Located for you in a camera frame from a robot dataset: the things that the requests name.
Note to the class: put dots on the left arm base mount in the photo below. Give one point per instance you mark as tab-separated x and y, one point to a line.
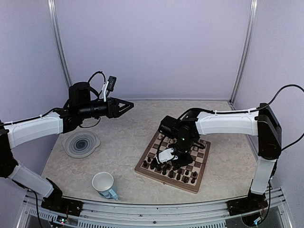
62	205

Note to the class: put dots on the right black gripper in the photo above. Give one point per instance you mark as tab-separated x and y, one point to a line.
188	159

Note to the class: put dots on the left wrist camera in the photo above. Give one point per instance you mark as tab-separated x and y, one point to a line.
107	88

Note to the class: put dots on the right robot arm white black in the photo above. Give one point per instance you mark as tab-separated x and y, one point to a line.
260	122

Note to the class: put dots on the aluminium frame post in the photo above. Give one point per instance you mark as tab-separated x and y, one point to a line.
59	44
245	51

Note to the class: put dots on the wooden chess board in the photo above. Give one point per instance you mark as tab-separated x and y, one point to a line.
198	154

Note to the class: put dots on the left aluminium frame post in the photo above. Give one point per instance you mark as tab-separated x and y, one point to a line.
59	44

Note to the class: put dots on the grey silicone round lid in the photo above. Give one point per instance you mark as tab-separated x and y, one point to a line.
80	144

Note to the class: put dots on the front aluminium rail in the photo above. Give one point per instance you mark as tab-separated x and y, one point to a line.
212	214

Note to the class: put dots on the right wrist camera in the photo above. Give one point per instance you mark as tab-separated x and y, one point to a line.
165	156

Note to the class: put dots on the dark queen piece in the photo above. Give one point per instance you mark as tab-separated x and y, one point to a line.
178	177

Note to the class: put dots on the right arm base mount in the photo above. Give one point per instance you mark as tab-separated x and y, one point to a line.
246	204

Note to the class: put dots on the dark bishop piece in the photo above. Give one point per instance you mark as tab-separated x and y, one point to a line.
171	173

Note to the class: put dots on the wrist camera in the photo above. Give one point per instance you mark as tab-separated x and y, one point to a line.
107	88
165	156

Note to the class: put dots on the light blue mug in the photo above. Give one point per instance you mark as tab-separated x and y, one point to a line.
103	183

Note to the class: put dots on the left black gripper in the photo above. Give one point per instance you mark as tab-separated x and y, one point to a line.
112	108

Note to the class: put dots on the right aluminium frame post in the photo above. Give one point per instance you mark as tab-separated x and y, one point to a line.
245	51

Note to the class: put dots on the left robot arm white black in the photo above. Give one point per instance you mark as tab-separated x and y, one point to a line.
13	134

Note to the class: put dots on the dark rook piece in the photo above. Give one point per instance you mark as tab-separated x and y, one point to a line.
185	179

